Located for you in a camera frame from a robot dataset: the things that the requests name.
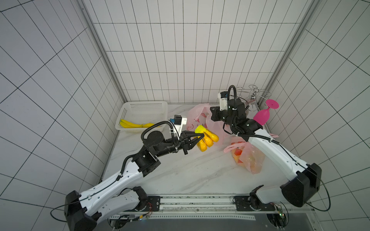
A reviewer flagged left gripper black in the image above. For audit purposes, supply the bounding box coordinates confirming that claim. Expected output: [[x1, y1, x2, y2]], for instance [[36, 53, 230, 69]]
[[155, 129, 205, 157]]

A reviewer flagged pink plastic bag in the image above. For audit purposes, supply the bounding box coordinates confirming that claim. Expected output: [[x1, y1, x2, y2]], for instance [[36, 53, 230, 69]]
[[224, 137, 266, 174], [187, 104, 228, 145]]

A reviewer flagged yellow banana bunch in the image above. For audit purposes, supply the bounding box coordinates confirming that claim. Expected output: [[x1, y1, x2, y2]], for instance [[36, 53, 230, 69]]
[[231, 148, 244, 166], [195, 125, 219, 152]]

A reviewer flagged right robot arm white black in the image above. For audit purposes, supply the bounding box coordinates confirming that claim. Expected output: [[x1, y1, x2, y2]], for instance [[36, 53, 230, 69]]
[[211, 85, 324, 211]]

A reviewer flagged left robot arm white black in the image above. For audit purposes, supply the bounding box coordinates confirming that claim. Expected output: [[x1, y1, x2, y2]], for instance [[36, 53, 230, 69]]
[[62, 121, 205, 231]]

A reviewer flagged magenta plastic wine glass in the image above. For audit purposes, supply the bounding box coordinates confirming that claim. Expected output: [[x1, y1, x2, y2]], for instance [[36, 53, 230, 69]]
[[253, 99, 279, 126]]

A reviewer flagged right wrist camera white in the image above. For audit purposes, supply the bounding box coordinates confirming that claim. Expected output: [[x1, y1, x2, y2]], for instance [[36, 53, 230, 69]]
[[218, 91, 229, 111]]

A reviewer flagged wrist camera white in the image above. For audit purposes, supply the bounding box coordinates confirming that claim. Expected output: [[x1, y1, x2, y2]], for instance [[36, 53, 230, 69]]
[[169, 115, 187, 138], [218, 91, 229, 111]]

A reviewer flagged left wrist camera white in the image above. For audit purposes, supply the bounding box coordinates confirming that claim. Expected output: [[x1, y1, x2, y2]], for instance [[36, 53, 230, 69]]
[[169, 115, 187, 138]]

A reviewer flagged chrome wire glass rack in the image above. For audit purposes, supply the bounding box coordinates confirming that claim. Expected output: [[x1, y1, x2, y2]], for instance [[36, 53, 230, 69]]
[[236, 84, 271, 112]]

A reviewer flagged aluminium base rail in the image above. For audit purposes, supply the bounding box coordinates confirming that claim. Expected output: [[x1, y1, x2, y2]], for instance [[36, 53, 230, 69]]
[[105, 194, 304, 222]]

